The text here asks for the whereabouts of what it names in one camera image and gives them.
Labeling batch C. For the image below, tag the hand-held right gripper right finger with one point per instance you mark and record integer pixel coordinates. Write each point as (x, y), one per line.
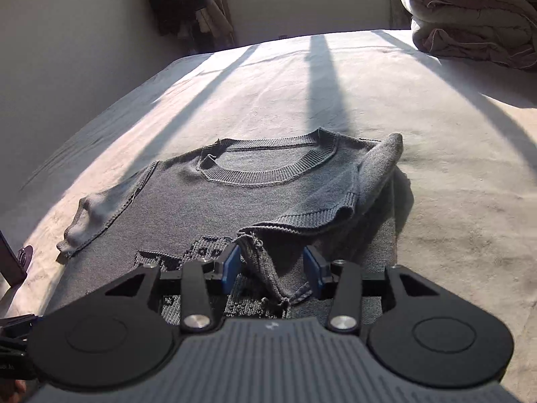
(312, 270)

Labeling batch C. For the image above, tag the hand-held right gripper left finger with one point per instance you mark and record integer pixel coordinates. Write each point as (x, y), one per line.
(230, 270)

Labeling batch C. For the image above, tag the grey knit sweater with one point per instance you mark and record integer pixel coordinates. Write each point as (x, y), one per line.
(235, 201)

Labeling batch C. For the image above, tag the pink hanging clothes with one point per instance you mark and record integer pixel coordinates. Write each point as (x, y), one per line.
(214, 21)

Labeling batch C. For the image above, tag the dark hanging clothes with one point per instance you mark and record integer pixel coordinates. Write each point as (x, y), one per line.
(176, 0)

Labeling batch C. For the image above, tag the grey bed sheet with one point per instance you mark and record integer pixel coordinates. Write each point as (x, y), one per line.
(377, 100)

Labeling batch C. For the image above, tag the folded beige quilt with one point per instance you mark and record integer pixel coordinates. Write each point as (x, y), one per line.
(474, 12)

